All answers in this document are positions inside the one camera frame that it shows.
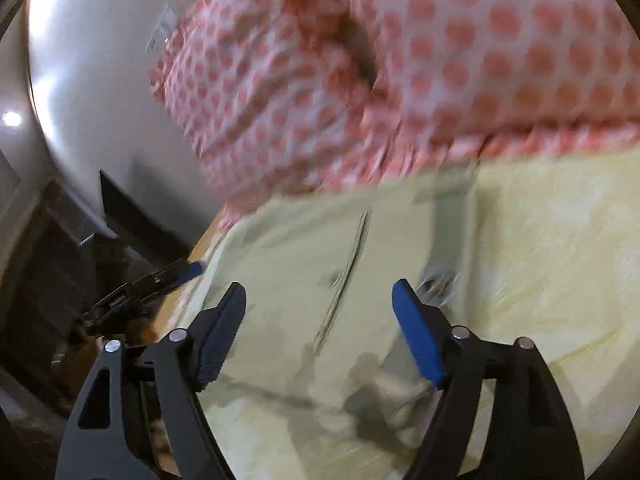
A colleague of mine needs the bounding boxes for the pink polka dot pillow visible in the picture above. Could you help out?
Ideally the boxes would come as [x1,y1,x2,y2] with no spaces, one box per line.
[150,0,424,227]
[278,0,640,172]

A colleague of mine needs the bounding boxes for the beige khaki pants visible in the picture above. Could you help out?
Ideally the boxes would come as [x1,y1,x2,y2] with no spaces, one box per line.
[195,167,476,448]

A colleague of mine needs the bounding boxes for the cream yellow bed cover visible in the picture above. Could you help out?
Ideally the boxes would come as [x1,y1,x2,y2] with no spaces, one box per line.
[155,151,639,479]

